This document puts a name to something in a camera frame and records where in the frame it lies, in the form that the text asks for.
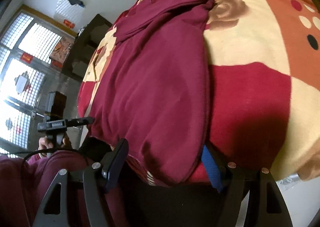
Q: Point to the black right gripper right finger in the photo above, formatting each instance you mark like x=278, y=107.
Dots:
x=266, y=205

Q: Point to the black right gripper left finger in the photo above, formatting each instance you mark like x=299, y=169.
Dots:
x=96, y=180

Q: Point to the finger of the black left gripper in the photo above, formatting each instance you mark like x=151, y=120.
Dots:
x=78, y=122

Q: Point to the maroon sweatshirt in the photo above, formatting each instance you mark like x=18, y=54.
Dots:
x=155, y=89

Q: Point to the maroon left sleeve forearm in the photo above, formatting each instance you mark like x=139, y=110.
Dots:
x=23, y=188

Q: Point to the person's left hand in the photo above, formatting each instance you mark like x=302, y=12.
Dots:
x=44, y=143

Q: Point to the dark wooden desk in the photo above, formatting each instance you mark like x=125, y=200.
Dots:
x=85, y=44

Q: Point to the barred window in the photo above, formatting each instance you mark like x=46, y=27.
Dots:
x=26, y=45

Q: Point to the rose pattern fleece blanket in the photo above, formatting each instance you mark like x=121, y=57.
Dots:
x=263, y=67

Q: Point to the red paper wall sticker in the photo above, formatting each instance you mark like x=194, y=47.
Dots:
x=68, y=24

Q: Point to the dark cloth on wall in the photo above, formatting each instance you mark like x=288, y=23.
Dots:
x=76, y=2

